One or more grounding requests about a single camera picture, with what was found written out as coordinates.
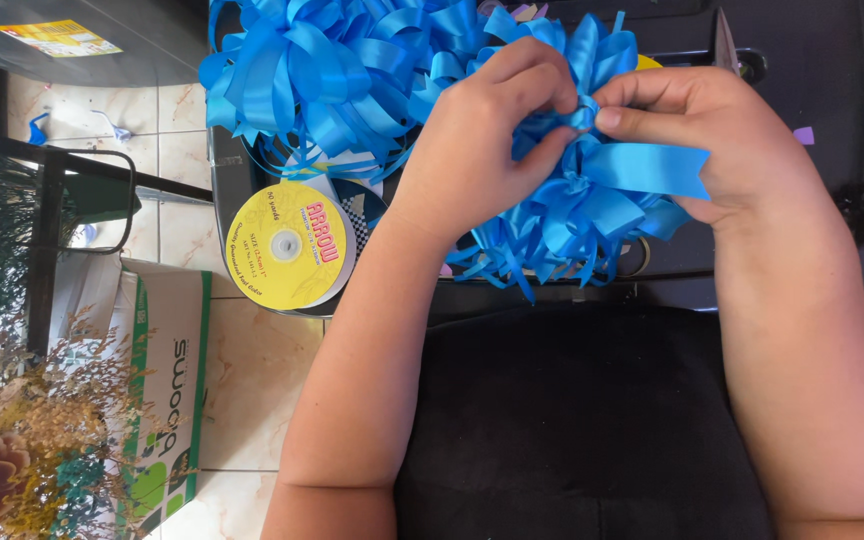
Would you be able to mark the person's right hand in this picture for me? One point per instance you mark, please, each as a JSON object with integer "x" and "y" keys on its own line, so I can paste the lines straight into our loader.
{"x": 732, "y": 142}

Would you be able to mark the person's left hand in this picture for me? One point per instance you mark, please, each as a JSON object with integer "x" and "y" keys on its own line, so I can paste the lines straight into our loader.
{"x": 462, "y": 157}

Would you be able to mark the blue ribbon pom-pom bow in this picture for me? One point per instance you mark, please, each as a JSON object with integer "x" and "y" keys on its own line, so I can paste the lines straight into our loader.
{"x": 304, "y": 82}
{"x": 589, "y": 210}
{"x": 443, "y": 37}

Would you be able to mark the purple paper scrap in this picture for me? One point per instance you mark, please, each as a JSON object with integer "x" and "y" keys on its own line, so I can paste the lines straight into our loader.
{"x": 804, "y": 136}
{"x": 528, "y": 10}

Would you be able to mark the yellow label ribbon spool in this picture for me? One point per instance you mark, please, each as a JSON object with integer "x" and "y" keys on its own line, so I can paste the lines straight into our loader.
{"x": 647, "y": 63}
{"x": 289, "y": 246}

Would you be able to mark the checkered ribbon spool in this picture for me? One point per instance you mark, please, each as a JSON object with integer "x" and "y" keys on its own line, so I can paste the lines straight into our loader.
{"x": 361, "y": 217}

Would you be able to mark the black plastic tray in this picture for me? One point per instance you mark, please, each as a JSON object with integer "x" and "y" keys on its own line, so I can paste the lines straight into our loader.
{"x": 799, "y": 45}

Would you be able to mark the person's black clothing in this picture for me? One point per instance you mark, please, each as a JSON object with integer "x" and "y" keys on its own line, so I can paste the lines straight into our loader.
{"x": 574, "y": 427}

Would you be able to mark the pale blue ribbon scrap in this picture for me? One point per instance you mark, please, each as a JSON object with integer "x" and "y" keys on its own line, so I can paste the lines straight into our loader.
{"x": 115, "y": 129}

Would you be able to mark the white green cardboard box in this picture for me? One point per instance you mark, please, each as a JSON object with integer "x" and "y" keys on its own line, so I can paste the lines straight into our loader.
{"x": 169, "y": 390}

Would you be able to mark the grey appliance with yellow sticker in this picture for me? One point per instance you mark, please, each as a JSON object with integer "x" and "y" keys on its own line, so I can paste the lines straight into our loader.
{"x": 102, "y": 30}

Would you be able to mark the white wrapping paper sheet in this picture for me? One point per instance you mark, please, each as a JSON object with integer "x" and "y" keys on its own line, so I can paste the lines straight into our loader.
{"x": 87, "y": 300}

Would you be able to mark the black metal rack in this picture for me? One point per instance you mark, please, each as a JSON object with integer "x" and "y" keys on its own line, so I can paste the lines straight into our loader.
{"x": 46, "y": 247}

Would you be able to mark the dried flower bouquet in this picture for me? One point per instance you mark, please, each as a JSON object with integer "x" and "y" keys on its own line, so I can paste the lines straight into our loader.
{"x": 19, "y": 450}

